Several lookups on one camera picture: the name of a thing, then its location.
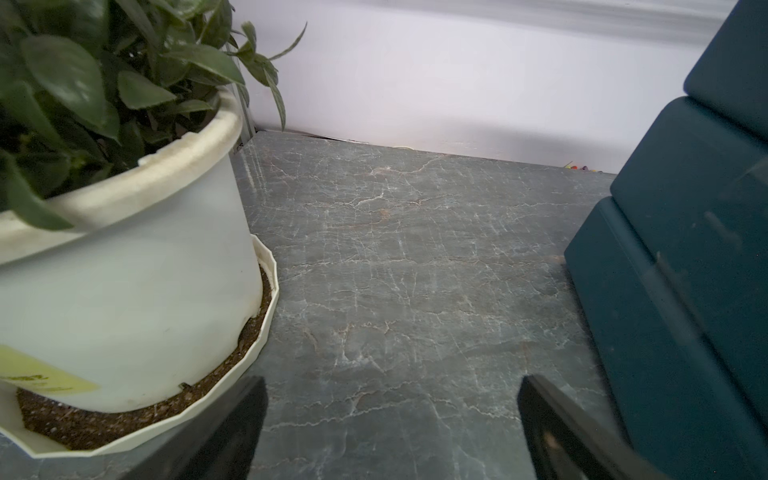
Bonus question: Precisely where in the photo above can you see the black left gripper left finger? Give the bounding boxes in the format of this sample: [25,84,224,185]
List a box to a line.
[124,376,268,480]

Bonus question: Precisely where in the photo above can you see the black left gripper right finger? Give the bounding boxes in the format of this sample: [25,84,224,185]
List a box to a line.
[517,375,667,480]

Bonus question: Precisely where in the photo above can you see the white flower pot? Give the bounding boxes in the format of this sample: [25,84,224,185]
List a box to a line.
[1,89,262,412]

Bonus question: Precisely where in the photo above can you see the white pot saucer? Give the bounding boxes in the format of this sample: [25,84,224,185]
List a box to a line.
[1,236,279,459]

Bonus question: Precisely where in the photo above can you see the teal drawer cabinet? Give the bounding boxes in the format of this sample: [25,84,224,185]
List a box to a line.
[565,1,767,479]

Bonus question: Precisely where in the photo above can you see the green potted plant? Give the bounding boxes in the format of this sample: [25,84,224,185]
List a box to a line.
[1,0,284,231]

